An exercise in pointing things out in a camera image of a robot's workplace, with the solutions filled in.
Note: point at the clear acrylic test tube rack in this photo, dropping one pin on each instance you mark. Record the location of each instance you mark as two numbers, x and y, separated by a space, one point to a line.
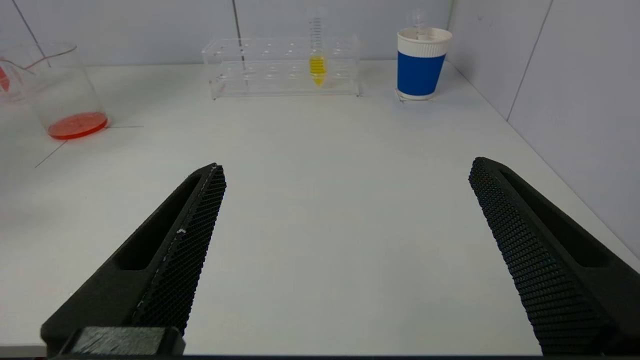
12 75
270 75

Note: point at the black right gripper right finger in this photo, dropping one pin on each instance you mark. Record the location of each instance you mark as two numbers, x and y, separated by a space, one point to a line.
550 270

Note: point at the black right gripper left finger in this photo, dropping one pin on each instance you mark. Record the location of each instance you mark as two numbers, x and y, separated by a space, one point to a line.
160 270

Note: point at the test tube with red pigment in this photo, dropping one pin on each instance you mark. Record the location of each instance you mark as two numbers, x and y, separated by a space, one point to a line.
4 79
421 27

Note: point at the clear glass beaker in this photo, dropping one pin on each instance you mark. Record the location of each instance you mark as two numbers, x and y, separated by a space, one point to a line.
75 120

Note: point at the blue and white paper cup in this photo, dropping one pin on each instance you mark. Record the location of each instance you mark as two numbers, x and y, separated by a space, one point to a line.
420 72

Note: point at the test tube with yellow pigment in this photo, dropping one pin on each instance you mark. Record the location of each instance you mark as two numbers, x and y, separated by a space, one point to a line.
317 67

